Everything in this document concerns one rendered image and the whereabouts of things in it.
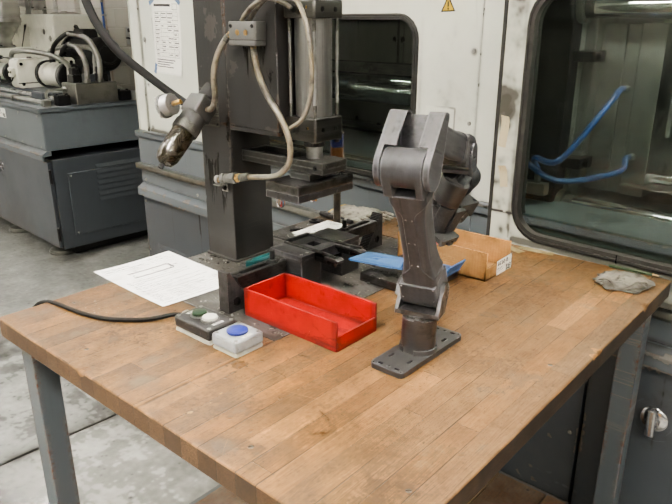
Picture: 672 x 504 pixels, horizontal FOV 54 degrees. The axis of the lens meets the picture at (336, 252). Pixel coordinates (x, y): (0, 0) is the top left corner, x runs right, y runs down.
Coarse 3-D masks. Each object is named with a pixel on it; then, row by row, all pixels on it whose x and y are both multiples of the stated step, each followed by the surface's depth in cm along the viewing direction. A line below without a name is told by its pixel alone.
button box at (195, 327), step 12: (48, 300) 140; (84, 312) 133; (180, 312) 132; (216, 312) 128; (180, 324) 126; (192, 324) 124; (204, 324) 123; (216, 324) 123; (228, 324) 124; (192, 336) 125; (204, 336) 122
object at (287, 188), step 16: (304, 144) 144; (320, 144) 143; (256, 160) 153; (272, 160) 149; (304, 160) 143; (320, 160) 143; (336, 160) 143; (288, 176) 147; (304, 176) 143; (320, 176) 144; (336, 176) 147; (352, 176) 150; (272, 192) 142; (288, 192) 139; (304, 192) 139; (320, 192) 142; (336, 192) 147
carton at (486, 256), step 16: (400, 240) 165; (464, 240) 166; (480, 240) 163; (496, 240) 160; (448, 256) 156; (464, 256) 153; (480, 256) 150; (496, 256) 161; (464, 272) 154; (480, 272) 152; (496, 272) 155
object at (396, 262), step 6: (366, 252) 145; (354, 258) 140; (360, 258) 140; (366, 258) 140; (384, 258) 140; (390, 258) 139; (396, 258) 139; (402, 258) 139; (384, 264) 135; (390, 264) 135; (396, 264) 135; (402, 264) 131
